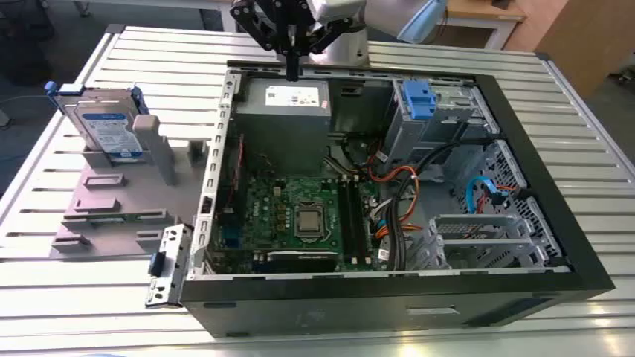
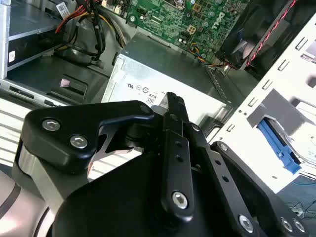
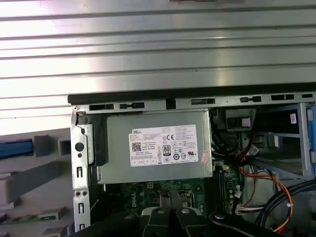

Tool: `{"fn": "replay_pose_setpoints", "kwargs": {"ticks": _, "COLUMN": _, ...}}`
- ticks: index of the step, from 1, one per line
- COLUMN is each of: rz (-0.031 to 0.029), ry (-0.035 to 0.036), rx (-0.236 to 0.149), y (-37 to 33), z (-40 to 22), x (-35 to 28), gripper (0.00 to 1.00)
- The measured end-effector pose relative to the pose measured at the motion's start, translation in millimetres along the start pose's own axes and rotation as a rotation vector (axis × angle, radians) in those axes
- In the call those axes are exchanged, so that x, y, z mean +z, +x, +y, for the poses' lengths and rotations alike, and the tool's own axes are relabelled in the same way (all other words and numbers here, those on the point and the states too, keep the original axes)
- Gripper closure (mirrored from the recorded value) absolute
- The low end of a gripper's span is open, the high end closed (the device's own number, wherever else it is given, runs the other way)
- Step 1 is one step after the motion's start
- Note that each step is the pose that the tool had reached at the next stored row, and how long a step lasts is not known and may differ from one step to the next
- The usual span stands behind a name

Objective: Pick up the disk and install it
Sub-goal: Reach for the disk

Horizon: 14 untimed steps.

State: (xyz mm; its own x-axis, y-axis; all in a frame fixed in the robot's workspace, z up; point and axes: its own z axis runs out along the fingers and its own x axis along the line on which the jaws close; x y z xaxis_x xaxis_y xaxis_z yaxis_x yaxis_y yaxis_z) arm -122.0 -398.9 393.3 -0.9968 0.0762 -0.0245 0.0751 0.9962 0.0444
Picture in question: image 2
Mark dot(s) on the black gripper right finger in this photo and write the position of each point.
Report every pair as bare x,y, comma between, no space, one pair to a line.
234,177

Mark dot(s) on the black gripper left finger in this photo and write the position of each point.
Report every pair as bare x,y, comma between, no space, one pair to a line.
56,138

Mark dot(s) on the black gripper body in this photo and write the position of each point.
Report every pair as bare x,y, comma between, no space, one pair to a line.
118,202

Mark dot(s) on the hard disk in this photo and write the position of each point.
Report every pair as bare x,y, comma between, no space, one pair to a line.
276,145

